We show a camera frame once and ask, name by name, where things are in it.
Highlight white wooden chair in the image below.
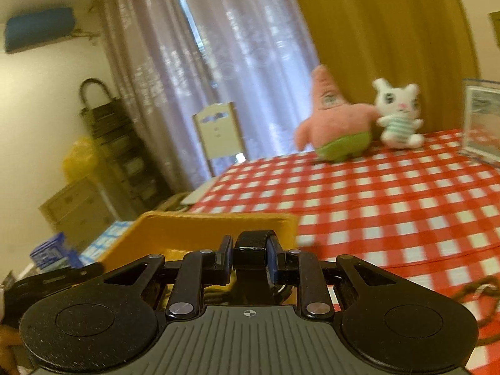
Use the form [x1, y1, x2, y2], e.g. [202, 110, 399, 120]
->
[191, 101, 248, 177]

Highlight cardboard box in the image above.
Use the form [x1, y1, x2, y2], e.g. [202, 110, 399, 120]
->
[38, 175, 118, 251]

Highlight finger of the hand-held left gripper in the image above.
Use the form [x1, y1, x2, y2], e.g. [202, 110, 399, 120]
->
[38, 262, 106, 287]

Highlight pink starfish plush toy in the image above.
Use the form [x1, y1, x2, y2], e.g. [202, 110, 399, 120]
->
[293, 64, 380, 163]

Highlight blue covered air conditioner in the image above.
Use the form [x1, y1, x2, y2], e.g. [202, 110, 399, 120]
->
[3, 7, 76, 54]

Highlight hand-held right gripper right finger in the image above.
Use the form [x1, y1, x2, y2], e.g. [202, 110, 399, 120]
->
[263, 236, 395, 320]

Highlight golden yellow curtain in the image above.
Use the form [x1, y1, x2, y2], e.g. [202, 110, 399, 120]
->
[283, 0, 482, 154]

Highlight red checked tablecloth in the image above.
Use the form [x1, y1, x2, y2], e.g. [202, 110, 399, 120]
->
[187, 127, 500, 375]

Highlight golden plastic tray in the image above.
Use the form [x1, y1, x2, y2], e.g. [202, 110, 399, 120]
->
[96, 210, 301, 306]

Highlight sheer lavender curtain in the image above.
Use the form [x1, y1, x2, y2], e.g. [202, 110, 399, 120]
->
[101, 0, 322, 193]

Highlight dark blue printed carton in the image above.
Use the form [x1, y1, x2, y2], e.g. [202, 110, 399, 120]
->
[29, 232, 85, 271]

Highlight person's left hand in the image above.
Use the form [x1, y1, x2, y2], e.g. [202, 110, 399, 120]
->
[0, 322, 23, 375]

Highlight white bunny plush toy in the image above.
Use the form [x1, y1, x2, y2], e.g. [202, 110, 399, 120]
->
[371, 77, 425, 150]

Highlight dark wooden bead necklace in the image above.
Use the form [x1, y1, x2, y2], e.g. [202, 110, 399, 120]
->
[454, 277, 500, 344]

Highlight clear picture frame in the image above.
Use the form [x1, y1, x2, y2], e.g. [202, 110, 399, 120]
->
[457, 77, 500, 163]

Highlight yellow plastic bag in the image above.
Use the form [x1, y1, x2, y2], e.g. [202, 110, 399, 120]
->
[62, 136, 99, 185]

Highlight black watch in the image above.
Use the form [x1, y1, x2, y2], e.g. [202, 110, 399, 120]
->
[233, 229, 293, 306]

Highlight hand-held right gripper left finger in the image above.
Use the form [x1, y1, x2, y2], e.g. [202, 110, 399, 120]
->
[102, 235, 235, 320]

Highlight folded step ladder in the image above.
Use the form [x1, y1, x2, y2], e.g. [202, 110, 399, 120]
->
[79, 78, 173, 208]

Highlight gold wall switch plate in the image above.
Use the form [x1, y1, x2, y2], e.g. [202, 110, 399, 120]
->
[488, 11, 500, 48]

